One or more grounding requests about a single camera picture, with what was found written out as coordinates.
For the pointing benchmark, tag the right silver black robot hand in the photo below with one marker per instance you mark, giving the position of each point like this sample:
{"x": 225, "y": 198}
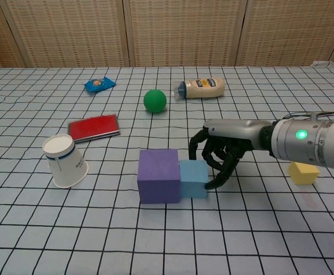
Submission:
{"x": 235, "y": 131}

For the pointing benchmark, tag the medium blue foam cube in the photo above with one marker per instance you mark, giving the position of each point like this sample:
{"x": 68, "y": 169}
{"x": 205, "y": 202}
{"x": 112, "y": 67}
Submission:
{"x": 194, "y": 180}

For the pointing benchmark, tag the small yellow foam cube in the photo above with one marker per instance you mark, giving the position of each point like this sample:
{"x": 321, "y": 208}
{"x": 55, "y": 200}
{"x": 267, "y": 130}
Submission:
{"x": 304, "y": 176}

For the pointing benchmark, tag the large purple foam cube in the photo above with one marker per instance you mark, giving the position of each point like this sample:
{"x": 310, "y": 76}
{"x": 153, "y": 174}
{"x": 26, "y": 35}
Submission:
{"x": 158, "y": 177}

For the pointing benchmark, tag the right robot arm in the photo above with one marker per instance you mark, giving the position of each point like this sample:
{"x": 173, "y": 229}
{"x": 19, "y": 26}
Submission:
{"x": 321, "y": 143}

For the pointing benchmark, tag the mayonnaise squeeze bottle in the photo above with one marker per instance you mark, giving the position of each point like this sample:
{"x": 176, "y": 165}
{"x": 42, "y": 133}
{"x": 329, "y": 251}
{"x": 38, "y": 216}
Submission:
{"x": 204, "y": 88}

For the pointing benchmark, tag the green ball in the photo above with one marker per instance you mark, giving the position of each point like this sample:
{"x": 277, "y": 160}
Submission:
{"x": 155, "y": 101}

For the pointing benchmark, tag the light blue checked tablecloth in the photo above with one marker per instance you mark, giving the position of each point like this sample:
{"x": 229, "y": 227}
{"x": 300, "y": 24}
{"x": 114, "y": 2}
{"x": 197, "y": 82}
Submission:
{"x": 241, "y": 243}

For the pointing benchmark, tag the red ink pad tin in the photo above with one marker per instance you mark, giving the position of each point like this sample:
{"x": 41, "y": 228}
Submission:
{"x": 93, "y": 127}

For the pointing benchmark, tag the blue snack packet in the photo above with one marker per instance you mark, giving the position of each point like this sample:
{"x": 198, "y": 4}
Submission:
{"x": 99, "y": 84}

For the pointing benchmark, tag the white paper cup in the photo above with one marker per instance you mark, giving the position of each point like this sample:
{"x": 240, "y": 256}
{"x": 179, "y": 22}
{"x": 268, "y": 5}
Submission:
{"x": 65, "y": 163}

